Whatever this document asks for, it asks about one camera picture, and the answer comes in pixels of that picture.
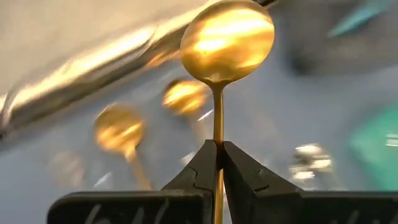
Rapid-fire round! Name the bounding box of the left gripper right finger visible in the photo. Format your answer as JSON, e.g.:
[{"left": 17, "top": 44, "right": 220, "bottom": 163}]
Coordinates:
[{"left": 223, "top": 141, "right": 398, "bottom": 224}]

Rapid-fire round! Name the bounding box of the black spoon teal handle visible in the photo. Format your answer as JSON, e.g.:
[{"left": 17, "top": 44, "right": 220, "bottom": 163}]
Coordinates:
[{"left": 328, "top": 0, "right": 391, "bottom": 37}]

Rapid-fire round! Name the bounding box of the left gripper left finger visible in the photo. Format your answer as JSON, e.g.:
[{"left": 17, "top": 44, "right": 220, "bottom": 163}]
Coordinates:
[{"left": 46, "top": 139, "right": 218, "bottom": 224}]

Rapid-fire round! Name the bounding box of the clear plastic container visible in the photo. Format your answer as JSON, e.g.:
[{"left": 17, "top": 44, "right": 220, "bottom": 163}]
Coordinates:
[{"left": 0, "top": 0, "right": 277, "bottom": 194}]

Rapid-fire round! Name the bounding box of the teal plastic container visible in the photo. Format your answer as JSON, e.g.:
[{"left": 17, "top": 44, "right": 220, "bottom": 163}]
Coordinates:
[{"left": 348, "top": 104, "right": 398, "bottom": 191}]

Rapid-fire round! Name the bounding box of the gold spoon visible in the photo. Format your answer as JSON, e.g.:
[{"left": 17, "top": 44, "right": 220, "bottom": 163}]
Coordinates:
[
  {"left": 179, "top": 0, "right": 276, "bottom": 224},
  {"left": 161, "top": 78, "right": 210, "bottom": 150},
  {"left": 95, "top": 102, "right": 153, "bottom": 191}
]

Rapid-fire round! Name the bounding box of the blue-grey table mat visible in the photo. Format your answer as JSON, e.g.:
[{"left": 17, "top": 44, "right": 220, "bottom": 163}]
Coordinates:
[{"left": 0, "top": 58, "right": 398, "bottom": 224}]

